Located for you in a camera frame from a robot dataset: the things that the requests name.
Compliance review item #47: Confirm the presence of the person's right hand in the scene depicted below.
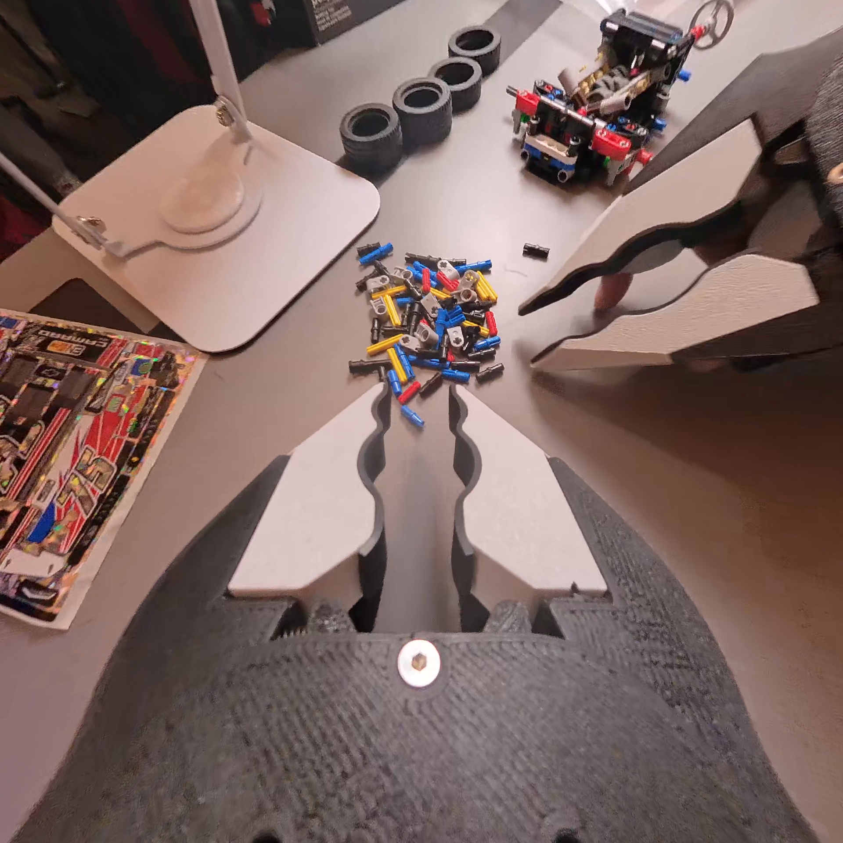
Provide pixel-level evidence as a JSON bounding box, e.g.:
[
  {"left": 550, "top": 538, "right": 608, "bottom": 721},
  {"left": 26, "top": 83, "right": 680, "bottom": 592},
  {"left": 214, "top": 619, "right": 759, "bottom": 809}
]
[{"left": 594, "top": 271, "right": 634, "bottom": 312}]

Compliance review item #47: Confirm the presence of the black rubber lego tyre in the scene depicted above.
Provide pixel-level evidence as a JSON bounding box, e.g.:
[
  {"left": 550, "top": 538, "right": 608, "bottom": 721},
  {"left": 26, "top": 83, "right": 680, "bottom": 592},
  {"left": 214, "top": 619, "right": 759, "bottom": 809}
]
[
  {"left": 393, "top": 77, "right": 454, "bottom": 154},
  {"left": 428, "top": 57, "right": 483, "bottom": 112},
  {"left": 448, "top": 25, "right": 501, "bottom": 76},
  {"left": 339, "top": 103, "right": 403, "bottom": 175}
]

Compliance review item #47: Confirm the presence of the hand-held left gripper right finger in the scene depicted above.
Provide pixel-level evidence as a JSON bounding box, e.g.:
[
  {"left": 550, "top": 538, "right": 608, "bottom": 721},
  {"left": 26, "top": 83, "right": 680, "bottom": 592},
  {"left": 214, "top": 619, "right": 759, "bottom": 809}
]
[{"left": 449, "top": 384, "right": 609, "bottom": 613}]

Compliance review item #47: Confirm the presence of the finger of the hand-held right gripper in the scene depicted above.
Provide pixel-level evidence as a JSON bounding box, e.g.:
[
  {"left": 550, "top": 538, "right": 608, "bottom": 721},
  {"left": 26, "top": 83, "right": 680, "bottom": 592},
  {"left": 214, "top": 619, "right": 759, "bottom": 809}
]
[
  {"left": 518, "top": 119, "right": 775, "bottom": 318},
  {"left": 529, "top": 252, "right": 822, "bottom": 373}
]

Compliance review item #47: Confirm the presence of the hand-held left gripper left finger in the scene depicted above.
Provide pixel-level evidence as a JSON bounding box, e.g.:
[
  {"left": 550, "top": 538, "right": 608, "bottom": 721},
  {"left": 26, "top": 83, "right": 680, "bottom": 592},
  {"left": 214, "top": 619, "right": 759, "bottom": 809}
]
[{"left": 226, "top": 382, "right": 391, "bottom": 613}]

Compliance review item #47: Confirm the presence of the red bag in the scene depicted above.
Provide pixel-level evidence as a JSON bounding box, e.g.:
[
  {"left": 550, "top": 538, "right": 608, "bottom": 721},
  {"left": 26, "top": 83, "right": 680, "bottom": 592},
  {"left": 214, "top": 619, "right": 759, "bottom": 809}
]
[{"left": 0, "top": 194, "right": 57, "bottom": 261}]

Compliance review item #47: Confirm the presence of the lego car chassis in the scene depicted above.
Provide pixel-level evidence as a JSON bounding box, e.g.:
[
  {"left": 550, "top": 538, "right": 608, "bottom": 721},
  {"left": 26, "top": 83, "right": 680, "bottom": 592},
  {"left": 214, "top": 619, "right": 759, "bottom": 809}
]
[{"left": 507, "top": 0, "right": 735, "bottom": 192}]

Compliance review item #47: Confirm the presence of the white book stand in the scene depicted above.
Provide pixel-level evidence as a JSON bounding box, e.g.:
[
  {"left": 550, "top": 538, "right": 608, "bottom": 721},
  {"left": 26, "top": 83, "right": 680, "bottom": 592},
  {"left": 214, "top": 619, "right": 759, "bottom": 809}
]
[{"left": 0, "top": 0, "right": 383, "bottom": 353}]

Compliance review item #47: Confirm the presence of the holographic sticker sheet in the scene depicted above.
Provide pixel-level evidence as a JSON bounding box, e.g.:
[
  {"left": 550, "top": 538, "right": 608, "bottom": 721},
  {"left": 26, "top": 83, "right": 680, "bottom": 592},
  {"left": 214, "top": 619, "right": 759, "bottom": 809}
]
[{"left": 0, "top": 308, "right": 210, "bottom": 631}]

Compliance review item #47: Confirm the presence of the pile of coloured lego pins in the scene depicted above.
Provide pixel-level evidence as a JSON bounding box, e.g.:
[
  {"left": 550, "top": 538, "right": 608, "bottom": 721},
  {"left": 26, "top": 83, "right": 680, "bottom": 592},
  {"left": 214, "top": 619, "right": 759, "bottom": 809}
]
[{"left": 349, "top": 240, "right": 504, "bottom": 406}]

